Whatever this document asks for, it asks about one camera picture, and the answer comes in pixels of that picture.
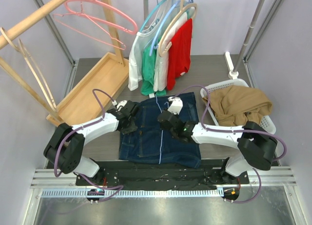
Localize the wooden hanger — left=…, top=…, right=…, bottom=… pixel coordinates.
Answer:
left=0, top=27, right=58, bottom=112

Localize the light blue wire hanger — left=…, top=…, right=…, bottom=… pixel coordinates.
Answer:
left=155, top=94, right=163, bottom=164

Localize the pink plastic hanger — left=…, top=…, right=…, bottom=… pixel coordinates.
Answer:
left=64, top=0, right=138, bottom=35

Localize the white hanging shirt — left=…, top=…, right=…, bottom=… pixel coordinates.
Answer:
left=154, top=12, right=188, bottom=91

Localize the blue denim skirt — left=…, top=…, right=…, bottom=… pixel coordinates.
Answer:
left=118, top=96, right=201, bottom=168

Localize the blue plastic hanger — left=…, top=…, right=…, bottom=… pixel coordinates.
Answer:
left=149, top=0, right=194, bottom=55

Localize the wooden rack rail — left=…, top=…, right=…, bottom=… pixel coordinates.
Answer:
left=6, top=0, right=67, bottom=40

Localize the white plastic laundry basket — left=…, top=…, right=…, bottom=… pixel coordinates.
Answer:
left=200, top=79, right=276, bottom=134

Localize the metal garment rack pole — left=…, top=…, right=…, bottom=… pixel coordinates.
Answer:
left=232, top=0, right=265, bottom=77

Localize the red hanging shirt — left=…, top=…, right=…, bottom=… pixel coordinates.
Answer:
left=166, top=19, right=193, bottom=91

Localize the green hanging shirt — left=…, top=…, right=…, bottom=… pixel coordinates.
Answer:
left=140, top=44, right=167, bottom=96

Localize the teal plastic hanger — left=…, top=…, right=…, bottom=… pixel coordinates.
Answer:
left=139, top=0, right=167, bottom=32

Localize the pink wire hanger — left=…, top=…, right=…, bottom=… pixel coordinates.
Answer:
left=53, top=0, right=137, bottom=50

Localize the white rack foot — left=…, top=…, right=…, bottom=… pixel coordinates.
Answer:
left=224, top=52, right=239, bottom=80

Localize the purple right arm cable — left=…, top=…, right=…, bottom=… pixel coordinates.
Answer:
left=173, top=84, right=288, bottom=161

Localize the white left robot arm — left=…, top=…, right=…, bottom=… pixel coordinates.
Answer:
left=43, top=101, right=139, bottom=185

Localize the white long sleeve shirt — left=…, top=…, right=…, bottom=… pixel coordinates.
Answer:
left=128, top=0, right=182, bottom=91

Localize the tan cloth garment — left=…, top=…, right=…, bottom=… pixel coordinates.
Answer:
left=210, top=85, right=273, bottom=126

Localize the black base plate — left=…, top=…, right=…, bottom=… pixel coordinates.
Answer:
left=89, top=160, right=249, bottom=191

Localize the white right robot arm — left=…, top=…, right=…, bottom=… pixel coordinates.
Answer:
left=157, top=110, right=277, bottom=184

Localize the beige plastic hanger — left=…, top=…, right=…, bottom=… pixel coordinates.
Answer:
left=157, top=0, right=198, bottom=57

